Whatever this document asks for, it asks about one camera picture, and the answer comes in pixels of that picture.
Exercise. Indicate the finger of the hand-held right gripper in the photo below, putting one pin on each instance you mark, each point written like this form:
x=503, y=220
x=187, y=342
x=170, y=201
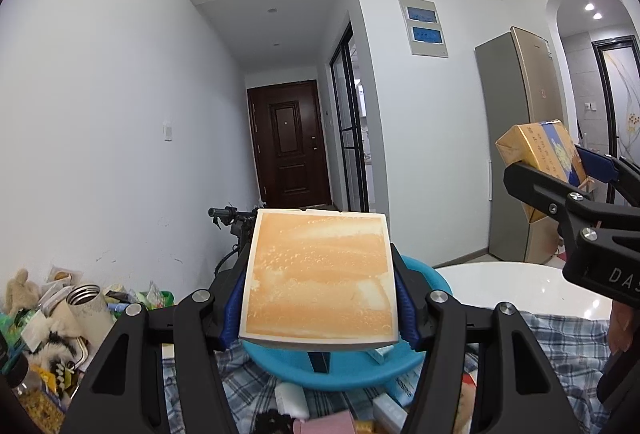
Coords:
x=597, y=163
x=545, y=194

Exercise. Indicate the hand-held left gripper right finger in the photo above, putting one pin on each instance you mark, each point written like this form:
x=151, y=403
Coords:
x=407, y=314

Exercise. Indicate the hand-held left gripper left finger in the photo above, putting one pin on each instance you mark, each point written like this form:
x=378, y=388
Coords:
x=232, y=314

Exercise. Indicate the yellow and blue box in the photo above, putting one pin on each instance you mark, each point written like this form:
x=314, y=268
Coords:
x=540, y=148

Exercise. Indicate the blue plastic basin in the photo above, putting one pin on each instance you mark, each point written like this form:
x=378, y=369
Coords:
x=345, y=376

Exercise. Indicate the cream square box orange face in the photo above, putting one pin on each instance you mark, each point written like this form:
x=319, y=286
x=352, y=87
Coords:
x=320, y=274

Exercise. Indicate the grey and gold fridge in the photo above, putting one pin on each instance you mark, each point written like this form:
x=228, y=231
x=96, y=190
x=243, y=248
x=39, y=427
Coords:
x=520, y=148

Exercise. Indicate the frosted patterned door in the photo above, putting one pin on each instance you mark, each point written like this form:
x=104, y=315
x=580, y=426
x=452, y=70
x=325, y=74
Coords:
x=622, y=88

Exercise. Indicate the bundle of small sachets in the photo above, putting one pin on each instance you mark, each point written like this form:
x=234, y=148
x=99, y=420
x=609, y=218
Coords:
x=150, y=294

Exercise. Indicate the blue plaid cloth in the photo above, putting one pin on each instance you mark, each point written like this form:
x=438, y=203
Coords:
x=565, y=339

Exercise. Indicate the white tube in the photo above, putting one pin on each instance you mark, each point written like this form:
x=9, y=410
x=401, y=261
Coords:
x=292, y=401

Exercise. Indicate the black scrunchie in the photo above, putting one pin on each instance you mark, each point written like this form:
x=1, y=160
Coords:
x=272, y=420

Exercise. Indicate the pink folded item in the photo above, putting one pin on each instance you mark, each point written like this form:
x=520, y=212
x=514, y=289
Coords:
x=325, y=425

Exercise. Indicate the beige tumbler cup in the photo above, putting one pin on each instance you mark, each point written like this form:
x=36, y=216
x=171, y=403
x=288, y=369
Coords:
x=90, y=314

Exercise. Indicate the dark brown door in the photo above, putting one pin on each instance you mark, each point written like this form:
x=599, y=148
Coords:
x=290, y=143

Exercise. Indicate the black framed glass door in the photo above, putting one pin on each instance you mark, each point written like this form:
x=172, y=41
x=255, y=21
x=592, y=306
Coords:
x=345, y=123

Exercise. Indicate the cereal bag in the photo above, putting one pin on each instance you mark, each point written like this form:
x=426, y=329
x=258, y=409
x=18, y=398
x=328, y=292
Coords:
x=42, y=401

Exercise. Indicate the white light switch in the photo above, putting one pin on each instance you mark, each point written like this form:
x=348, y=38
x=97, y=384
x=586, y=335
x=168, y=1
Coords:
x=168, y=130

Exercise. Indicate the wall panel blue screens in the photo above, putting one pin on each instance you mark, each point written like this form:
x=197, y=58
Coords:
x=424, y=26

